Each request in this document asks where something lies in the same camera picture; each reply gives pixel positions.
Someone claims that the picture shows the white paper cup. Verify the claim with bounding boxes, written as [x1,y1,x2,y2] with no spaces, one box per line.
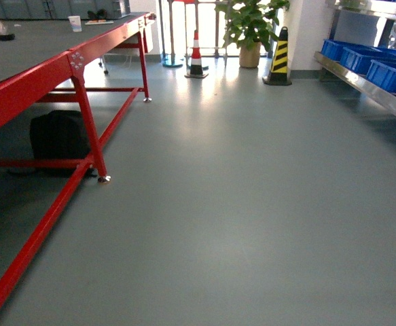
[68,16,82,33]

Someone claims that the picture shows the blue bin far left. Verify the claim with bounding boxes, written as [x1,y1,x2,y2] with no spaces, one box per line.
[320,39,378,62]

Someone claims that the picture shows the red white traffic cone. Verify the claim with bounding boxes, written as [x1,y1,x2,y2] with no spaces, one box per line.
[185,30,208,79]

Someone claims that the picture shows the black bag under table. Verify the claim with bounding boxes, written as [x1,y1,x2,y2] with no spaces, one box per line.
[29,110,90,160]

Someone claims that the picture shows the red table frame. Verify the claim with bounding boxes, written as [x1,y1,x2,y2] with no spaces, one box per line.
[0,12,154,309]

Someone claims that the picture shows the small black round object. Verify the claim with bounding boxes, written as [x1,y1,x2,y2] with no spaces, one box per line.
[0,33,16,41]

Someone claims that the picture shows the potted green plant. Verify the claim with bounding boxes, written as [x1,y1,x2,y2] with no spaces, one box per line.
[215,0,290,69]

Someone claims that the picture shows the yellow black traffic cone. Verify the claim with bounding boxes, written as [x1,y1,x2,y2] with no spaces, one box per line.
[262,26,292,86]

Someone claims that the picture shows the stainless steel flow rack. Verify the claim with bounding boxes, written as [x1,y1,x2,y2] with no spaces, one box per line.
[314,1,396,117]

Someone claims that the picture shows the blue bin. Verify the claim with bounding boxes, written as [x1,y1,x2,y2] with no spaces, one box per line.
[339,48,396,75]
[320,39,378,62]
[366,60,396,93]

